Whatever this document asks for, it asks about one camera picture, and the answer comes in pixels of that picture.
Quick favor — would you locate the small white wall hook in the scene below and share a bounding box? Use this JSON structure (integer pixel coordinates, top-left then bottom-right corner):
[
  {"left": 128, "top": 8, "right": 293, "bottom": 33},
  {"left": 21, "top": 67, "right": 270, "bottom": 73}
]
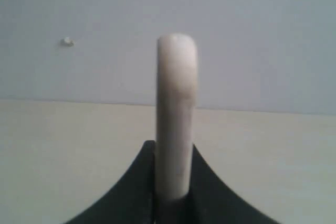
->
[{"left": 61, "top": 37, "right": 75, "bottom": 47}]

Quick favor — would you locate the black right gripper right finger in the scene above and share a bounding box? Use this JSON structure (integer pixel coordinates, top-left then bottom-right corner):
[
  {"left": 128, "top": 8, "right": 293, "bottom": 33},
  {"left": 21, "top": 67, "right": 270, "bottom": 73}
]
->
[{"left": 187, "top": 146, "right": 277, "bottom": 224}]

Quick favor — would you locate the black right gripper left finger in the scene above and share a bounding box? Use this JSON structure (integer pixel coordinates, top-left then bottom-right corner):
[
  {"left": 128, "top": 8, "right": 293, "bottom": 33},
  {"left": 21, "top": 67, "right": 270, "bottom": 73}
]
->
[{"left": 67, "top": 141, "right": 155, "bottom": 223}]

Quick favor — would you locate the white paint brush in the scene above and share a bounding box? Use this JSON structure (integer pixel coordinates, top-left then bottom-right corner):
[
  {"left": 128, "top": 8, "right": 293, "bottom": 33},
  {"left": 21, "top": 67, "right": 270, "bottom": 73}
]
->
[{"left": 155, "top": 33, "right": 198, "bottom": 201}]

